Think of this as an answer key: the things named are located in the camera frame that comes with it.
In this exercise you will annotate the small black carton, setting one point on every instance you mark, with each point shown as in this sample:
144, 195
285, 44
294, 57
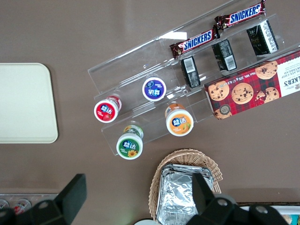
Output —
223, 55
190, 71
261, 38

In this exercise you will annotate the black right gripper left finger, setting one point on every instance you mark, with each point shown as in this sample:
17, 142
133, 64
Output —
70, 194

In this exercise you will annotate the snickers chocolate bar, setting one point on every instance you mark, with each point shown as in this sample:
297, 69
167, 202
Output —
195, 42
243, 14

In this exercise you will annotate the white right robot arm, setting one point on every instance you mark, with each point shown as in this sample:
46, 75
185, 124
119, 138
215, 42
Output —
146, 222

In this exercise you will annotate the red tartan cookie box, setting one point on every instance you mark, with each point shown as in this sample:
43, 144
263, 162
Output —
248, 91

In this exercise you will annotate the green lid gum jar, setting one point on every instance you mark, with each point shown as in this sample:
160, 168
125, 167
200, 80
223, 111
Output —
129, 147

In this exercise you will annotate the clear acrylic stepped stand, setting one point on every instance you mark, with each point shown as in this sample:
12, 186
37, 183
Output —
131, 68

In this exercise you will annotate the blue lid gum jar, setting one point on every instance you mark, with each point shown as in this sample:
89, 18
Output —
154, 89

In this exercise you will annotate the orange lid gum jar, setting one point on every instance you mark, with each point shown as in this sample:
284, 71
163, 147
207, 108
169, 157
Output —
179, 123

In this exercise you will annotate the clear acrylic bottle rack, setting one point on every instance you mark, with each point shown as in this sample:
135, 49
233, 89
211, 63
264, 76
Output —
42, 197

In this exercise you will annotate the beige plastic tray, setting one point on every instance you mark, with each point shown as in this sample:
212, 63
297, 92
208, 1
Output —
25, 103

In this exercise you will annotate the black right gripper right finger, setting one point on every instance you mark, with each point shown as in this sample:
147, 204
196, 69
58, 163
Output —
204, 197

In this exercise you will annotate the dark brown board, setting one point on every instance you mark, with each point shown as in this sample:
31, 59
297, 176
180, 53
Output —
269, 203

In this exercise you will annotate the oval tan wicker basket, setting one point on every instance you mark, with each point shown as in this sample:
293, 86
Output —
185, 155

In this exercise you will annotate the stack of foil trays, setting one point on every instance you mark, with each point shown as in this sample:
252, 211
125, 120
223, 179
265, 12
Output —
175, 194

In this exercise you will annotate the red cola bottle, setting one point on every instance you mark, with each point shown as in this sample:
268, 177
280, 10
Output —
22, 206

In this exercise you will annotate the red lid gum jar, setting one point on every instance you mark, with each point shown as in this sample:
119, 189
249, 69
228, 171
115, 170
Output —
106, 111

